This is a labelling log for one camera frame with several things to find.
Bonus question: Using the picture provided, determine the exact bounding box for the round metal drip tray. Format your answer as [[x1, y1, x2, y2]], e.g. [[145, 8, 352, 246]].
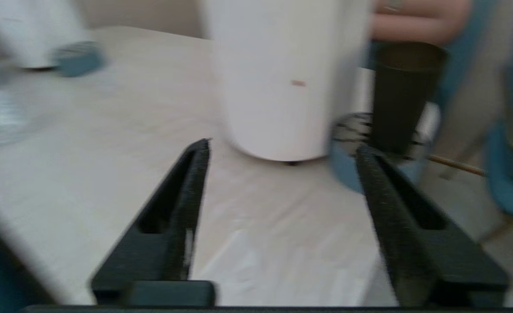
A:
[[329, 111, 440, 195]]

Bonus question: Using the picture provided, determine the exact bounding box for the small blue drip tray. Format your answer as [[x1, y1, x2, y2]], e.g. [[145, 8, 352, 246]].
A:
[[49, 40, 106, 78]]

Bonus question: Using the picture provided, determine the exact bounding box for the large clear water dispenser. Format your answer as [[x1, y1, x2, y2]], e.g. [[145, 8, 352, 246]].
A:
[[199, 0, 373, 164]]

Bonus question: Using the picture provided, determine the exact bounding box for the black plastic cup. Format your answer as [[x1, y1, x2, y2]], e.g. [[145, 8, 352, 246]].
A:
[[371, 41, 449, 156]]

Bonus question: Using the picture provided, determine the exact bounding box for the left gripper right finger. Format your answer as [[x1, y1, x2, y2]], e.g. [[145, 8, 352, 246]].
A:
[[355, 144, 512, 307]]

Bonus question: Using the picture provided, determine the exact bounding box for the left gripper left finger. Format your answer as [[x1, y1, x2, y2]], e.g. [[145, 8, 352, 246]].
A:
[[90, 138, 217, 307]]

